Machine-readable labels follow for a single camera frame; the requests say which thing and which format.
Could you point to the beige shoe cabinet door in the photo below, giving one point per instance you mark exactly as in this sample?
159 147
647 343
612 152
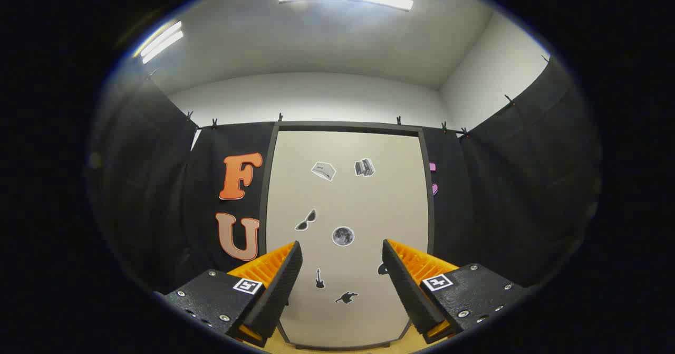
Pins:
369 206

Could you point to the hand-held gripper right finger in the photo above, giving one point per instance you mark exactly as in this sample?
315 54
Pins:
403 285

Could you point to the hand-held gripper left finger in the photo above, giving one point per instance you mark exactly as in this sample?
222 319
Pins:
282 285

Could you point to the black backdrop cloth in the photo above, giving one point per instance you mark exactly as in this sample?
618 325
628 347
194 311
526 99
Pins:
501 195

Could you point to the dark grey shoe cabinet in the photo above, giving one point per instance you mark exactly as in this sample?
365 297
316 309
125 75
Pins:
348 126

